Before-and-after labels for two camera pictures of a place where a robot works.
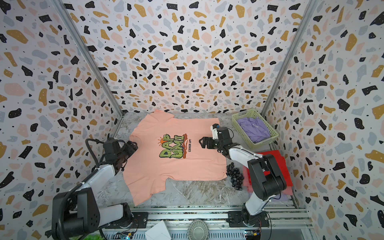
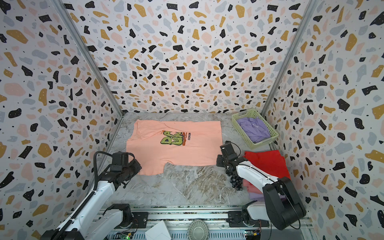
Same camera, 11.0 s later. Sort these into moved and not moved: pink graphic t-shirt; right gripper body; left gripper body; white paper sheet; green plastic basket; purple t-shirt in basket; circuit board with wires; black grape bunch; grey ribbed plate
Moved: left gripper body; right gripper body; pink graphic t-shirt
Not moved: white paper sheet; grey ribbed plate; circuit board with wires; black grape bunch; green plastic basket; purple t-shirt in basket
